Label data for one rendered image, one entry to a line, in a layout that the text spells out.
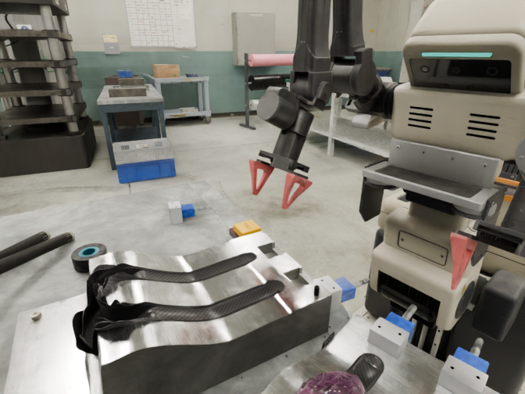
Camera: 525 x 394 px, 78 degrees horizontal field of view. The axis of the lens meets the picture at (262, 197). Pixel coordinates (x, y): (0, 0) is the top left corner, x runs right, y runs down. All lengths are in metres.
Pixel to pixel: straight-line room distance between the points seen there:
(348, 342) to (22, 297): 0.69
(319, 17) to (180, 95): 6.38
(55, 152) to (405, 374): 4.25
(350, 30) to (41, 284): 0.89
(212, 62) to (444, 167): 6.52
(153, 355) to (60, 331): 0.22
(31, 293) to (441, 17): 1.02
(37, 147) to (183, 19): 3.73
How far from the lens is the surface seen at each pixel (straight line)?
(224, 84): 7.18
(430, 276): 0.90
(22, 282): 0.96
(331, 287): 0.70
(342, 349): 0.59
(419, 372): 0.60
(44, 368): 0.63
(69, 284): 0.89
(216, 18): 7.15
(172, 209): 1.03
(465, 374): 0.58
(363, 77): 0.79
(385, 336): 0.59
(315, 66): 0.69
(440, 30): 0.76
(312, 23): 0.70
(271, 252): 0.77
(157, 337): 0.51
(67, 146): 4.44
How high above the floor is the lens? 1.29
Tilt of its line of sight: 24 degrees down
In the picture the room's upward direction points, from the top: straight up
